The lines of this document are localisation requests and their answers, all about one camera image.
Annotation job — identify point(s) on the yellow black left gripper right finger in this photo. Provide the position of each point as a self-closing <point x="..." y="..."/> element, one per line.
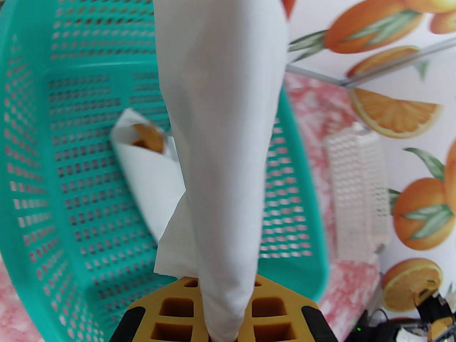
<point x="278" y="308"/>

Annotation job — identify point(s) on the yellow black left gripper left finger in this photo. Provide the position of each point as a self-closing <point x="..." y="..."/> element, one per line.
<point x="171" y="312"/>

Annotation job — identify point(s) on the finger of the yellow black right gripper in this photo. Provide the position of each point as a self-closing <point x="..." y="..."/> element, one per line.
<point x="424" y="293"/>
<point x="440" y="326"/>

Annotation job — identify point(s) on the white paper napkin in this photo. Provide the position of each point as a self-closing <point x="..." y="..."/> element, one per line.
<point x="221" y="119"/>

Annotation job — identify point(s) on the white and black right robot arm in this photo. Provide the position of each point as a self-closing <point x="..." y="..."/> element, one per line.
<point x="377" y="330"/>

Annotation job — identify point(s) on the rolled napkin utensil bundle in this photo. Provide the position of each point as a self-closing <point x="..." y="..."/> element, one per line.
<point x="142" y="176"/>

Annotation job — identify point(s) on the white plastic basket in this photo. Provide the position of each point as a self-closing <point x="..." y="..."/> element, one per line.
<point x="359" y="191"/>

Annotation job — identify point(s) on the green plastic basket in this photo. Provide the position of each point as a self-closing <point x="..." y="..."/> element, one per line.
<point x="71" y="119"/>

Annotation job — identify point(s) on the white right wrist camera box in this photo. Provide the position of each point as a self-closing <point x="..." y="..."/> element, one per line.
<point x="409" y="334"/>

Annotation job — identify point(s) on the aluminium frame post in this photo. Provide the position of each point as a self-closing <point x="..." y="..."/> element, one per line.
<point x="392" y="65"/>

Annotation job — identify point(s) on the aluminium frame rear bar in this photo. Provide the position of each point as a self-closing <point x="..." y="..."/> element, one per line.
<point x="313" y="74"/>

